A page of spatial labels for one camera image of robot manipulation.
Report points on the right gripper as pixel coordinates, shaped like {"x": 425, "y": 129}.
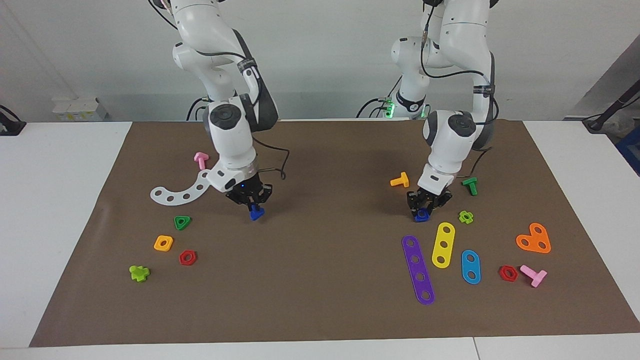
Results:
{"x": 232, "y": 179}

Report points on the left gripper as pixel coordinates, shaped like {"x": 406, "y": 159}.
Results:
{"x": 436, "y": 180}

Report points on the blue plastic screw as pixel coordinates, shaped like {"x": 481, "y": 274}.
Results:
{"x": 257, "y": 215}

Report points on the blue square plastic nut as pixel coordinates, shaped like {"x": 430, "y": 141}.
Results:
{"x": 416, "y": 219}

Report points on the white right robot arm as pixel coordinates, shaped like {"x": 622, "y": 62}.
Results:
{"x": 230, "y": 135}

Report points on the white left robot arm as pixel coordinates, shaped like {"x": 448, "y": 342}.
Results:
{"x": 455, "y": 140}

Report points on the yellow plastic screw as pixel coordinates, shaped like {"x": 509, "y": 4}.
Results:
{"x": 401, "y": 179}

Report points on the green cross-shaped plastic nut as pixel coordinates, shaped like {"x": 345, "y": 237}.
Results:
{"x": 462, "y": 218}

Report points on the green plastic screw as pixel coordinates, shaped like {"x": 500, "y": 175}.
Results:
{"x": 471, "y": 186}

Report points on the pink plastic screw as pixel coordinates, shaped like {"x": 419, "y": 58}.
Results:
{"x": 536, "y": 276}
{"x": 201, "y": 160}

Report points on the green triangular plastic nut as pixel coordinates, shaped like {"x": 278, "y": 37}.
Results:
{"x": 179, "y": 226}

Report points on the red hexagonal plastic nut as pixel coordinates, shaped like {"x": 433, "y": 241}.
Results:
{"x": 502, "y": 276}
{"x": 183, "y": 262}

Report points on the orange square plastic nut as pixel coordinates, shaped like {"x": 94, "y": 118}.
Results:
{"x": 157, "y": 247}

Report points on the lime cross-head plastic screw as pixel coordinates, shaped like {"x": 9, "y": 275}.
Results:
{"x": 138, "y": 273}

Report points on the yellow three-hole plastic plate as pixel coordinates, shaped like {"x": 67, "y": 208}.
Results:
{"x": 444, "y": 238}

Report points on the purple four-hole plastic plate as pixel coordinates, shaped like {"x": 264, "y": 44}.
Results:
{"x": 418, "y": 268}

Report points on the white curved five-hole plate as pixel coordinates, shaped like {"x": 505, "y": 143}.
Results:
{"x": 178, "y": 199}

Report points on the blue two-hole plastic plate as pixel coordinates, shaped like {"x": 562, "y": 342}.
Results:
{"x": 470, "y": 267}

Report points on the brown table mat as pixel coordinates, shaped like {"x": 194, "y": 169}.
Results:
{"x": 320, "y": 280}

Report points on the orange heart-shaped plastic plate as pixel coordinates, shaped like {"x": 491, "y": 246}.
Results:
{"x": 534, "y": 239}

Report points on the white boxes stack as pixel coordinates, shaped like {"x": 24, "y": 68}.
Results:
{"x": 80, "y": 110}

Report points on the blue crate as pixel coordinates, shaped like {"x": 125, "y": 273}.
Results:
{"x": 631, "y": 150}

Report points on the black stand pole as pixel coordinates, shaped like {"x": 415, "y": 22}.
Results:
{"x": 617, "y": 105}

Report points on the black clamp mount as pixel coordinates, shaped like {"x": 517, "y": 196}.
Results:
{"x": 10, "y": 126}

